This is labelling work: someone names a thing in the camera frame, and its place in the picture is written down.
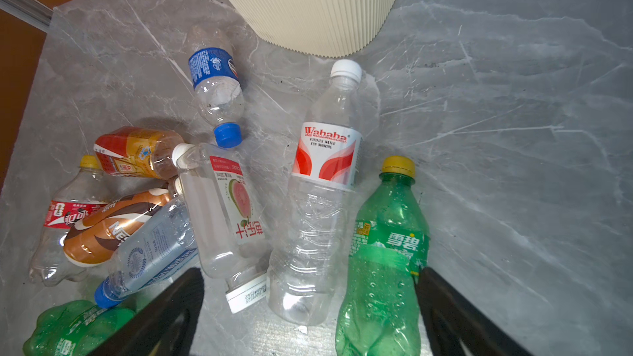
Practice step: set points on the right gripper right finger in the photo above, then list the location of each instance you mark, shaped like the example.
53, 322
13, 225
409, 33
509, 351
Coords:
455, 326

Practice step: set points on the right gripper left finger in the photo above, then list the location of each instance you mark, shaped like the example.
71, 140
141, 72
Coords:
167, 326

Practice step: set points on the Wahaha clear water bottle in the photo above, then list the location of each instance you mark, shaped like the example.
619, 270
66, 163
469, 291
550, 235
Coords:
307, 253

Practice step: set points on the pale blue label bottle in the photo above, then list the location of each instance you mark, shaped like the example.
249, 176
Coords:
154, 253

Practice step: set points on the large green Sprite bottle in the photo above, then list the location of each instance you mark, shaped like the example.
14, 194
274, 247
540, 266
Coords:
75, 328

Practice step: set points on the small green Sprite bottle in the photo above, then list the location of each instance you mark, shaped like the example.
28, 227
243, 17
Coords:
380, 313

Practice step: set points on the brown Nescafe bottle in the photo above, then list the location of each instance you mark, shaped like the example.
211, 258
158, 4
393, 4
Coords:
93, 240

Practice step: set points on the guava label clear bottle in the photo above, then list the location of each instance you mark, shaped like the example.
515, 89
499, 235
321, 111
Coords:
227, 221

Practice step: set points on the clear bottle red label yellow cap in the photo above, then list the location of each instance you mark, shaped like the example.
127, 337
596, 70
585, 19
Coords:
82, 196

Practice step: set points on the blue label clear bottle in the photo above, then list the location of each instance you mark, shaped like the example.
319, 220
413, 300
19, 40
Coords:
215, 82

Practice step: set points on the left aluminium corner post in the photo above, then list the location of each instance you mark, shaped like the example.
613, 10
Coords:
32, 12

